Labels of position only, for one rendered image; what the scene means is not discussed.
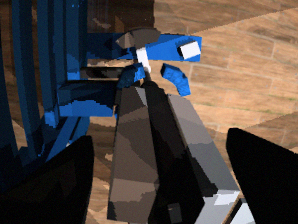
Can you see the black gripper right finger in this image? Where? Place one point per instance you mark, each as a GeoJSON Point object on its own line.
{"type": "Point", "coordinates": [267, 175]}

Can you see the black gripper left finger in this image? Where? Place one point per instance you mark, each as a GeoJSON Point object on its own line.
{"type": "Point", "coordinates": [57, 193]}

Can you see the dark blue rack door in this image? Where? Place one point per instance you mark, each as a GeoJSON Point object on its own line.
{"type": "Point", "coordinates": [166, 168]}

